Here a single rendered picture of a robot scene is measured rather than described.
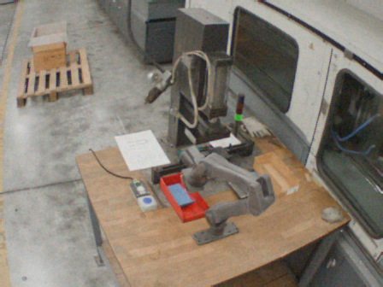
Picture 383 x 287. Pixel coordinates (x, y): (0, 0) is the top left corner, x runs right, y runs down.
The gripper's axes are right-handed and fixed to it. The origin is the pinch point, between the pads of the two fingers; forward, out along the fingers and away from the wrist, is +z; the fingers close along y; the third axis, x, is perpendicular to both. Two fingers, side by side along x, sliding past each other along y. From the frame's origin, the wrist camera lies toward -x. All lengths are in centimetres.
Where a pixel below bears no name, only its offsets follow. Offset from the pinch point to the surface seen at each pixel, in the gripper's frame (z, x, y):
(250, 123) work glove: 29, -64, 34
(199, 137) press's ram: -3.3, -12.1, 19.0
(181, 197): 11.8, -1.5, -1.6
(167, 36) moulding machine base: 206, -131, 238
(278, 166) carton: 8, -55, 0
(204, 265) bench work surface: -7.7, 7.3, -35.9
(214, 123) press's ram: -5.8, -20.0, 23.4
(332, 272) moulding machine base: 18, -78, -72
